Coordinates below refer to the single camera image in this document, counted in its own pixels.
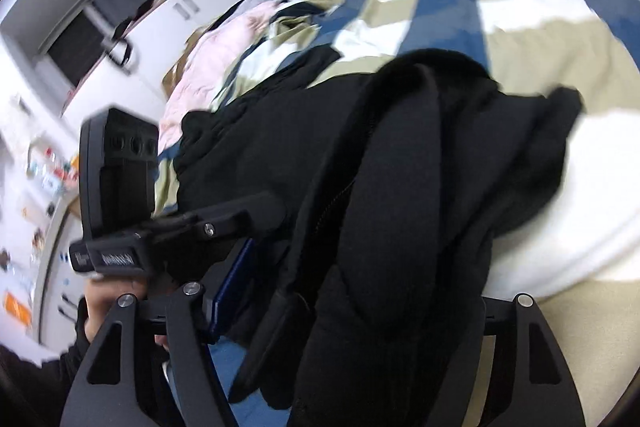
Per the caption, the white wardrobe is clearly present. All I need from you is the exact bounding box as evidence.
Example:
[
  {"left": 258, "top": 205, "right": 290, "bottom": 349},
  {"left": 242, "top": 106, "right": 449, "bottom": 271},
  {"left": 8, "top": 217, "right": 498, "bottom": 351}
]
[{"left": 60, "top": 0, "right": 261, "bottom": 118}]

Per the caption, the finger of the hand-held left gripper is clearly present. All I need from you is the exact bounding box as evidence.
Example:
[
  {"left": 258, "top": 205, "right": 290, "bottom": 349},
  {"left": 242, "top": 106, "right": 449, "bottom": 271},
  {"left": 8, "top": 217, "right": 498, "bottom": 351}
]
[{"left": 197, "top": 192, "right": 287, "bottom": 248}]

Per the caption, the blue beige checked duvet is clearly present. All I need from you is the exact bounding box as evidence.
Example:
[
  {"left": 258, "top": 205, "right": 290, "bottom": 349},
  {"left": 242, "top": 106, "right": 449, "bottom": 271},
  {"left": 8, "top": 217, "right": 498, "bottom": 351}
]
[{"left": 152, "top": 0, "right": 640, "bottom": 427}]

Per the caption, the dark window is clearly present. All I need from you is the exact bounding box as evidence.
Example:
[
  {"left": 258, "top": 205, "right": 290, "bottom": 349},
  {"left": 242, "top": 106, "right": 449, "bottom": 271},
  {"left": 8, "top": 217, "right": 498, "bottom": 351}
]
[{"left": 47, "top": 9, "right": 108, "bottom": 88}]

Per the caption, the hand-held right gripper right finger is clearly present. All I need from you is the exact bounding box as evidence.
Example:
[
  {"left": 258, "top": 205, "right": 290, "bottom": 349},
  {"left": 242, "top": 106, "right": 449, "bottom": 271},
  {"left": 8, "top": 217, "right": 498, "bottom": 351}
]
[{"left": 465, "top": 293, "right": 586, "bottom": 427}]

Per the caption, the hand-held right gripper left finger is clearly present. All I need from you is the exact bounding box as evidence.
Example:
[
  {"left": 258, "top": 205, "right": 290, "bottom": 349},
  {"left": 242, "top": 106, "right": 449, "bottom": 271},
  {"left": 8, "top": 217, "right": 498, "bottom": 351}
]
[{"left": 60, "top": 237, "right": 258, "bottom": 427}]

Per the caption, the black zip jacket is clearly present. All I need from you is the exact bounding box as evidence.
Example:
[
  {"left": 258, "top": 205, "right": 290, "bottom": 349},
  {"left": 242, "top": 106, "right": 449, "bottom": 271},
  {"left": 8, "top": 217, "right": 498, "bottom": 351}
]
[{"left": 230, "top": 48, "right": 586, "bottom": 427}]

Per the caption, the pile of small desk items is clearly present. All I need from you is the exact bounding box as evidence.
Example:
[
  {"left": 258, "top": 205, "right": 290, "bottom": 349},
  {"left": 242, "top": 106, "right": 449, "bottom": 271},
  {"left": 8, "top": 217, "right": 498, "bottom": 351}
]
[{"left": 0, "top": 92, "right": 83, "bottom": 333}]

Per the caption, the person's left hand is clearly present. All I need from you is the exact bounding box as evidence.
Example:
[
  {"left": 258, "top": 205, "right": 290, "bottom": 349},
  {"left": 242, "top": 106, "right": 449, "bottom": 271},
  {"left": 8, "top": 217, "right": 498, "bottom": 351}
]
[{"left": 82, "top": 277, "right": 147, "bottom": 344}]

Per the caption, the black ribbed knit top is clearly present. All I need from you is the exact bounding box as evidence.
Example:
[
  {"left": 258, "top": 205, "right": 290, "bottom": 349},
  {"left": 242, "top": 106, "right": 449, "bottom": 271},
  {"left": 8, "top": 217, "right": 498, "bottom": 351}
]
[{"left": 177, "top": 46, "right": 373, "bottom": 228}]

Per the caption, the black strap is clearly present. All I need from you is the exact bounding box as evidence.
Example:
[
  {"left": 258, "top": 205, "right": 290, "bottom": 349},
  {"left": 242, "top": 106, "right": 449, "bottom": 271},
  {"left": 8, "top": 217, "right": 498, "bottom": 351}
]
[{"left": 102, "top": 19, "right": 135, "bottom": 68}]

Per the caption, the person's left forearm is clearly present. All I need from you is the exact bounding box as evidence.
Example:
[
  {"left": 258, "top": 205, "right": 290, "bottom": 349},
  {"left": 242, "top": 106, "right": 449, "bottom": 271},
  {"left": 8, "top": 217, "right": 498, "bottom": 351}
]
[{"left": 0, "top": 299, "right": 92, "bottom": 427}]

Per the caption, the pink blanket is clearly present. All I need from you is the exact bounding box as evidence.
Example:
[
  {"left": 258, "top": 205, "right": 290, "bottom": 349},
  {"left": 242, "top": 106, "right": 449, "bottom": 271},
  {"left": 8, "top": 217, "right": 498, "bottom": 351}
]
[{"left": 157, "top": 0, "right": 281, "bottom": 152}]

